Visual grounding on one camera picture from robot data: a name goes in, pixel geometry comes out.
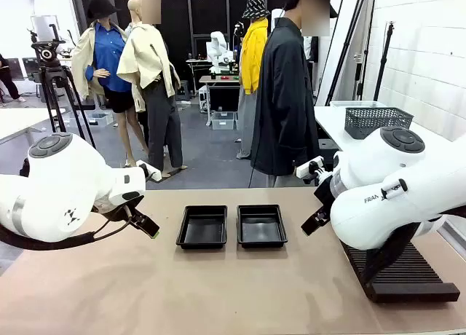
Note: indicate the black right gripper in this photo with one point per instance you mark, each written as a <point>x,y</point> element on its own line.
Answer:
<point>324,196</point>

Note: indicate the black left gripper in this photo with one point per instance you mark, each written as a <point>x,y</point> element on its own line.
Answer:
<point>123,209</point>

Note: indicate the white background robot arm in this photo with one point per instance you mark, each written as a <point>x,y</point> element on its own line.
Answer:
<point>217,47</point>

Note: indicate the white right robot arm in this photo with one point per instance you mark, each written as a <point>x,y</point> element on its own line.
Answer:
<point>382,211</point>

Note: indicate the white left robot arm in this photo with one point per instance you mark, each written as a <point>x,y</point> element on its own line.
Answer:
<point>54,185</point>

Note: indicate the black ESD tray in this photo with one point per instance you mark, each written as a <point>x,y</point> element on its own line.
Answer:
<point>202,229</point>
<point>261,228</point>

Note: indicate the white table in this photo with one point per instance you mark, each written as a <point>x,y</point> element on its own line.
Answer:
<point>329,118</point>
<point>22,122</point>

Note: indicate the black slotted board rack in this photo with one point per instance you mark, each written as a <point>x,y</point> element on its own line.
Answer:
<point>411,280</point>

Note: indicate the gray mesh basket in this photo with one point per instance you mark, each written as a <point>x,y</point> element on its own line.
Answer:
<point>378,122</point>

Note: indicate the clear storage box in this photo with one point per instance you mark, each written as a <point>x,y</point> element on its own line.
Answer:
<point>223,121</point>

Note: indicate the person in dark shirt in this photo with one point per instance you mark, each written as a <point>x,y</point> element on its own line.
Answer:
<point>284,94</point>

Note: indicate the background work table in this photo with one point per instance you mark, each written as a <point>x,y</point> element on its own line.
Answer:
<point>218,79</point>

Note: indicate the mannequin in beige jacket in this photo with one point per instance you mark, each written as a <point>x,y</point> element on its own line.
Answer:
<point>149,58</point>

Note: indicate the mannequin in blue shirt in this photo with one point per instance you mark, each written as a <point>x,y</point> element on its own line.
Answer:
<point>107,54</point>

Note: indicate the black light stand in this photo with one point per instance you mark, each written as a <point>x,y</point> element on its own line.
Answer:
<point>349,40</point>
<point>384,58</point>

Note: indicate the mannequin in yellow hoodie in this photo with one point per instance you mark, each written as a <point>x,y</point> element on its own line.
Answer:
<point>253,54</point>

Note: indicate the black monitor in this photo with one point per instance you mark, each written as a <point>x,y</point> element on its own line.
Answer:
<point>15,69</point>
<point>30,67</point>

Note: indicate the person in dark trousers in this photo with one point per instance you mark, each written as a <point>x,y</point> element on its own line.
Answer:
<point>9,80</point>

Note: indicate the black brimmed hat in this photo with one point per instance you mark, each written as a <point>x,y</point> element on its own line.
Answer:
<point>100,7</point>

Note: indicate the patterned bucket hat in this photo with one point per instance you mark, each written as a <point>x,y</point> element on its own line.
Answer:
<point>256,7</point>

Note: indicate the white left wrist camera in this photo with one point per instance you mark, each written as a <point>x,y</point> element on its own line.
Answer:
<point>150,172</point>

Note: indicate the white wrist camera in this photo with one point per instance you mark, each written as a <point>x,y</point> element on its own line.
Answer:
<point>307,169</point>
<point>150,172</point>

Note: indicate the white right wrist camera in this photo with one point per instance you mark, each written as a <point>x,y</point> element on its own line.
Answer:
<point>307,169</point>

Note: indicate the black camera tripod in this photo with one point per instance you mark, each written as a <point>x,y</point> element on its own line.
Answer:
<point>49,69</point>

